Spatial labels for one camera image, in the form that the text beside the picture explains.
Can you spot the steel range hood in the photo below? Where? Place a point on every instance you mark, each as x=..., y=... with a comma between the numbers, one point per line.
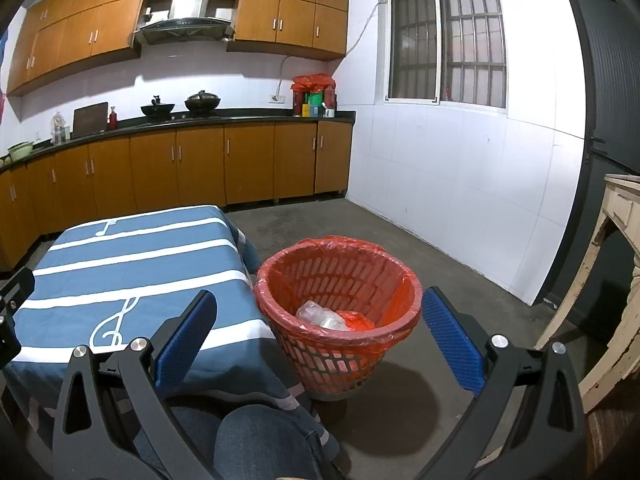
x=180, y=27

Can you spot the red bag on canisters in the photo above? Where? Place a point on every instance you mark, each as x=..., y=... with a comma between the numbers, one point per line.
x=314, y=81

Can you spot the green pot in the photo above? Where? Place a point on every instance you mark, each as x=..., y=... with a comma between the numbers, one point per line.
x=20, y=151

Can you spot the black wok with lid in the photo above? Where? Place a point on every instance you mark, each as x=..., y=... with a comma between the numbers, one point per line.
x=202, y=102

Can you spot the row of wooden base cabinets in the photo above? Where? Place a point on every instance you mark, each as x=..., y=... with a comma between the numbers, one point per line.
x=200, y=165

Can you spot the cream wooden table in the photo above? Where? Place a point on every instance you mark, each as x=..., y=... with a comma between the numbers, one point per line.
x=622, y=200

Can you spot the row of wooden wall cabinets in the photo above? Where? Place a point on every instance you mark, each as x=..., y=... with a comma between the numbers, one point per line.
x=260, y=15

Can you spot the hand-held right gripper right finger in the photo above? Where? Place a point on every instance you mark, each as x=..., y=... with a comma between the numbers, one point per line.
x=452, y=340

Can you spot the green box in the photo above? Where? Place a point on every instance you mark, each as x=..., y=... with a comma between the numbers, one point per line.
x=316, y=101

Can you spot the large clear plastic bag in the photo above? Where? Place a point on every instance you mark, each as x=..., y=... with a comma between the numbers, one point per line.
x=310, y=312

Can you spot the red lattice waste basket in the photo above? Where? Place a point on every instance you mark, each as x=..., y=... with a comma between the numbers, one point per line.
x=330, y=370

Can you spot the glass jar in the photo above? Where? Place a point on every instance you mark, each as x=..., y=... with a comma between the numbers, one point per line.
x=59, y=132

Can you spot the barred window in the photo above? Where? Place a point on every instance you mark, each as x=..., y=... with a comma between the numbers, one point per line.
x=445, y=35

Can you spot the red bottle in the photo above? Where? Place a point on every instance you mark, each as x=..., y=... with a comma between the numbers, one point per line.
x=113, y=120

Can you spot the red canister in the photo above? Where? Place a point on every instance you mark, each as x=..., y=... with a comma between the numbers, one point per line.
x=299, y=101

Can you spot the person's jeans leg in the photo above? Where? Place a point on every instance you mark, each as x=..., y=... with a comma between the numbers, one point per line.
x=260, y=445

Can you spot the red plastic bag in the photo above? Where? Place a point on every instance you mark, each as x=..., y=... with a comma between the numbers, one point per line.
x=357, y=321

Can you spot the black kitchen countertop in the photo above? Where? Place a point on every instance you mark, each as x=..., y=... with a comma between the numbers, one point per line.
x=270, y=118

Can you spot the brown cutting board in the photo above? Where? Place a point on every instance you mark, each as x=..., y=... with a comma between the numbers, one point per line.
x=90, y=120

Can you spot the white wall outlet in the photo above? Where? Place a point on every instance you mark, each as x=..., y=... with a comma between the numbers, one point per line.
x=276, y=99

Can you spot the dark door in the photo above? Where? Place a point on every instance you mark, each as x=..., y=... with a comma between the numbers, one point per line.
x=610, y=85

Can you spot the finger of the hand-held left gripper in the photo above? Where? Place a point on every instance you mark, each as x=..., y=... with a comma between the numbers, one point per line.
x=17, y=290

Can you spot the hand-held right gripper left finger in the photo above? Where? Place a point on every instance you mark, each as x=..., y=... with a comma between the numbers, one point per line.
x=182, y=345

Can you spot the blue white striped tablecloth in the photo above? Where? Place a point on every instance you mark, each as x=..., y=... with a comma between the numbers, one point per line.
x=150, y=270

